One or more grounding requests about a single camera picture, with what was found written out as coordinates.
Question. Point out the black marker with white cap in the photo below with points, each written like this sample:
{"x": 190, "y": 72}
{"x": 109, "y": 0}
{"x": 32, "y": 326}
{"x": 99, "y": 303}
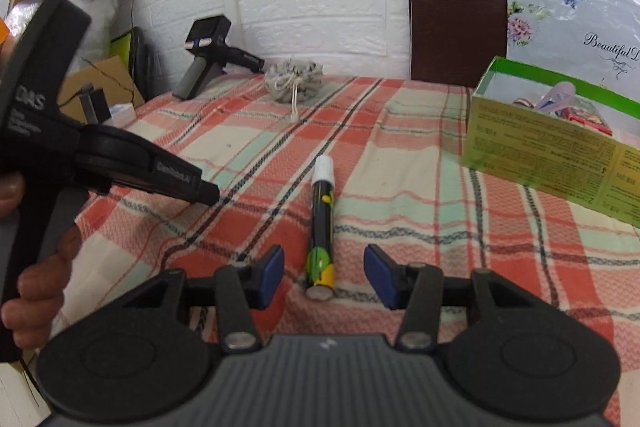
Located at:
{"x": 320, "y": 227}

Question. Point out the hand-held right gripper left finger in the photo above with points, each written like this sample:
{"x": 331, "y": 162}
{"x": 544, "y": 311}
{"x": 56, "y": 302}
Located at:
{"x": 270, "y": 278}

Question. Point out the person's left hand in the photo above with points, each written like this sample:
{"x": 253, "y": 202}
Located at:
{"x": 37, "y": 302}

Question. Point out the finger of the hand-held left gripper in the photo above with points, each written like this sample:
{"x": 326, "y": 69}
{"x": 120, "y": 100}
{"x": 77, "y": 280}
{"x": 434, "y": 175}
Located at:
{"x": 185, "y": 184}

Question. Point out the pink translucent plastic item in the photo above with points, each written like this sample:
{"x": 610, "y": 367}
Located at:
{"x": 557, "y": 96}

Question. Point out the spare hand-held gripper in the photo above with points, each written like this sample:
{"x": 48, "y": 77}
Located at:
{"x": 210, "y": 44}

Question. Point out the floral plastic bedding bag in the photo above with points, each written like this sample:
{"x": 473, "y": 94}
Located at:
{"x": 565, "y": 32}

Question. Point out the flat brown cardboard sheet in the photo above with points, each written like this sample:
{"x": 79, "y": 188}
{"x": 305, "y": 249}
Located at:
{"x": 107, "y": 77}

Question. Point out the yellow-green flat item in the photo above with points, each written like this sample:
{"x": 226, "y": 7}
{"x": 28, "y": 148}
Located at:
{"x": 121, "y": 47}

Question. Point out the plaid tablecloth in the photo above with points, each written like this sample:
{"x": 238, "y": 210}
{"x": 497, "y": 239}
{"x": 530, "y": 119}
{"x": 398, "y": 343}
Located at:
{"x": 400, "y": 157}

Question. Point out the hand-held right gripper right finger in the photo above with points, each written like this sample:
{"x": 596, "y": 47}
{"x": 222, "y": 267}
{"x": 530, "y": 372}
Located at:
{"x": 378, "y": 278}

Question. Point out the dark brown chair back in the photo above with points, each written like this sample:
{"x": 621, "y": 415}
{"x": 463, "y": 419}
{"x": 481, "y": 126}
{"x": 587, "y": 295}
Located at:
{"x": 457, "y": 17}

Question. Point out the green cardboard box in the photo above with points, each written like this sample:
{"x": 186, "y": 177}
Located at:
{"x": 540, "y": 147}

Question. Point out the colourful printed packet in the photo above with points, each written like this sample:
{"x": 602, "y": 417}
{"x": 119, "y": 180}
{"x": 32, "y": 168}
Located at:
{"x": 590, "y": 117}

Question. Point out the clear plastic wrap bundle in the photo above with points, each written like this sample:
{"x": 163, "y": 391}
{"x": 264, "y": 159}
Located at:
{"x": 75, "y": 32}

